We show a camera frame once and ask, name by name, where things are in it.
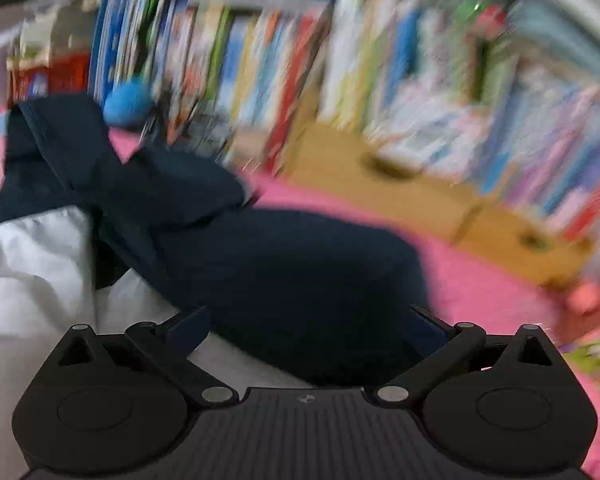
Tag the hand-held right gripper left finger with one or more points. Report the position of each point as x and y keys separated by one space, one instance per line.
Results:
x=190 y=332

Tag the stack of light blue folders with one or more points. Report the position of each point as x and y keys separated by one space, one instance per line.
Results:
x=555 y=30

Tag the navy and white jacket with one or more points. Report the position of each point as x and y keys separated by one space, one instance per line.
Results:
x=280 y=270

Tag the stack of paper workbooks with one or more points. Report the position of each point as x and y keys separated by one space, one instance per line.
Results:
x=55 y=30

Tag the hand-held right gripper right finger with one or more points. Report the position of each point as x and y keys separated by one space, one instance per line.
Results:
x=425 y=330

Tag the row of green white books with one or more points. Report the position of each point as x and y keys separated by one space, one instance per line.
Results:
x=380 y=45

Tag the row of tall thin books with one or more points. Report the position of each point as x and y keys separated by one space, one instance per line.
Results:
x=122 y=25

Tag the row of colourful children's books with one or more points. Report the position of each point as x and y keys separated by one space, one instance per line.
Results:
x=245 y=70

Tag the pink wooden toy stand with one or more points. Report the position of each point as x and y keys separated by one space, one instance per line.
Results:
x=585 y=297

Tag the row of pastel spine books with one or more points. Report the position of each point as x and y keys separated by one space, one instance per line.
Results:
x=555 y=160

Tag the blue plush ball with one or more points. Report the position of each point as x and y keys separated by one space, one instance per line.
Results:
x=127 y=102

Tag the white pencil print box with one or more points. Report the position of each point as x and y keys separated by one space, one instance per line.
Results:
x=430 y=135

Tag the wooden desk organizer with drawers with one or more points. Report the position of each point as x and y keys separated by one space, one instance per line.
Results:
x=430 y=200

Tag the red plastic crate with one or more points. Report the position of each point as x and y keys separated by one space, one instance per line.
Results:
x=65 y=75

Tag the pink printed blanket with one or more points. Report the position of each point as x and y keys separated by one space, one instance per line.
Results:
x=480 y=285

